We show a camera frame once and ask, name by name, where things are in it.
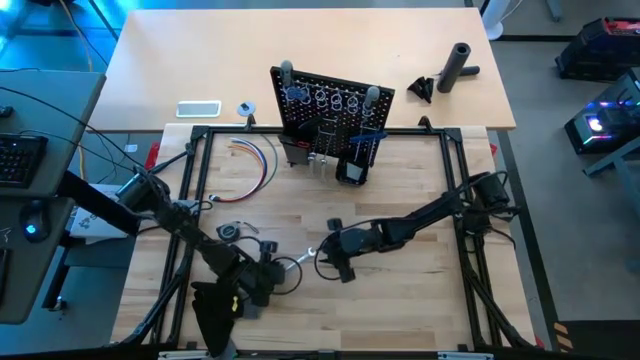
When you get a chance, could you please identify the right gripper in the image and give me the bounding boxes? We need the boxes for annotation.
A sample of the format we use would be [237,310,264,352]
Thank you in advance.
[316,218,384,284]

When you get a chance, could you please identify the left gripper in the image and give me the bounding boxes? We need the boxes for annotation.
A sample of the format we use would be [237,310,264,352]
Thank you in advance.
[239,241,287,307]

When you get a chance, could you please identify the black tape measure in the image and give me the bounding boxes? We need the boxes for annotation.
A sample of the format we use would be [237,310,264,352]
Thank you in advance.
[216,222,260,242]

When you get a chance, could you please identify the blue T-handle hex key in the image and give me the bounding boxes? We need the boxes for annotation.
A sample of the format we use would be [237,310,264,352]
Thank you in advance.
[349,130,390,166]

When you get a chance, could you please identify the black long tool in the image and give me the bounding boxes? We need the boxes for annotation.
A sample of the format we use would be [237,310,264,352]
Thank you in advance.
[298,115,326,132]

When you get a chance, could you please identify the small black pegboard bin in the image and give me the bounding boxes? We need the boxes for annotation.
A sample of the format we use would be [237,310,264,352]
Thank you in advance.
[335,158,371,187]

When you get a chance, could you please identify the tall black pegboard bin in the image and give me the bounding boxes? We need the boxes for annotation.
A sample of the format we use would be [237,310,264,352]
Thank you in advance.
[278,133,314,167]

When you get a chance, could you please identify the black perforated pegboard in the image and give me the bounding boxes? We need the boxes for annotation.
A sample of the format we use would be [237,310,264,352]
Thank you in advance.
[270,64,396,171]

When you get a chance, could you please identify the white smartphone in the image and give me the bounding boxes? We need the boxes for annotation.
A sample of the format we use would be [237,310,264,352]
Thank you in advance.
[175,99,223,119]

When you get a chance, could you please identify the white papers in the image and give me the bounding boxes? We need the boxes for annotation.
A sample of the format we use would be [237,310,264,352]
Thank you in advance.
[68,183,132,240]

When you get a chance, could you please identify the black slanted beam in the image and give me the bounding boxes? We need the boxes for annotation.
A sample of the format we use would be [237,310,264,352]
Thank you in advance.
[57,169,142,236]

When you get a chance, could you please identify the black cone pieces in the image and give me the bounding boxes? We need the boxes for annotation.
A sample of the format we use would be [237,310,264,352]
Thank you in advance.
[406,75,436,105]

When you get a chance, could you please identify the light wooden desk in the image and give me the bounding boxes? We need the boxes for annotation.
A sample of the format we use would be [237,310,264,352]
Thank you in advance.
[88,6,517,132]

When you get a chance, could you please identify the large black tube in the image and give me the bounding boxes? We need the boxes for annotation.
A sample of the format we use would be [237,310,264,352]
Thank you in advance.
[435,41,473,95]

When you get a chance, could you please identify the black computer mouse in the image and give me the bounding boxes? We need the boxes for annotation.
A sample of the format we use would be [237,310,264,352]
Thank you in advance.
[18,198,52,245]

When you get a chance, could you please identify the black keyboard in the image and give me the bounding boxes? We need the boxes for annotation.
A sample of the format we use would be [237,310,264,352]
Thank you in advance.
[0,133,49,190]

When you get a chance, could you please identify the grey desk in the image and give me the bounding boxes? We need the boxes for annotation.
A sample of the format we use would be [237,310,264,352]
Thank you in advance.
[0,69,107,326]

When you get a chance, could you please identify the white stand base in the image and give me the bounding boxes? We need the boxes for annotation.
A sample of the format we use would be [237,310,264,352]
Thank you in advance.
[478,0,512,42]

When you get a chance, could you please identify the computer with coloured lights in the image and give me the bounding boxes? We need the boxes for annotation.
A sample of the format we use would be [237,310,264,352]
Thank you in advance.
[563,69,640,155]

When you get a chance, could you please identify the black equipment case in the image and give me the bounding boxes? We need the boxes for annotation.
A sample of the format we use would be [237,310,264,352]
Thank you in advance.
[554,16,640,82]

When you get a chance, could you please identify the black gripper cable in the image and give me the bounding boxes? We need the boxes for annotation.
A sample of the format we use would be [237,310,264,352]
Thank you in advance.
[234,234,305,296]
[313,218,401,281]

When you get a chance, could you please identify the red cable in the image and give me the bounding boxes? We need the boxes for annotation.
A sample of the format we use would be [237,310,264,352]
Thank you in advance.
[208,141,270,204]

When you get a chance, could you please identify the green cable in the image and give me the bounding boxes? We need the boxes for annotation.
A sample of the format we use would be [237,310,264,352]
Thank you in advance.
[259,133,280,194]

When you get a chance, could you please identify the coloured wire bundle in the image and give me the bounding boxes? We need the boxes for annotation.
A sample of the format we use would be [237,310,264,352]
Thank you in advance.
[229,137,272,191]

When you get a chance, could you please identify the black aluminium frame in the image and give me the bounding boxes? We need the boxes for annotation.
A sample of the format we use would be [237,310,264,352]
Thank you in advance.
[119,123,539,351]

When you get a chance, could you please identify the silver ring tool holder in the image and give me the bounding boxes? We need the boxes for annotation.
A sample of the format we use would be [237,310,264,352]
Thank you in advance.
[284,83,376,119]

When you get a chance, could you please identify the grey desk frame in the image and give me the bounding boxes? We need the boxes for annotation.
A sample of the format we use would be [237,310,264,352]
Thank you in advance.
[582,142,640,274]

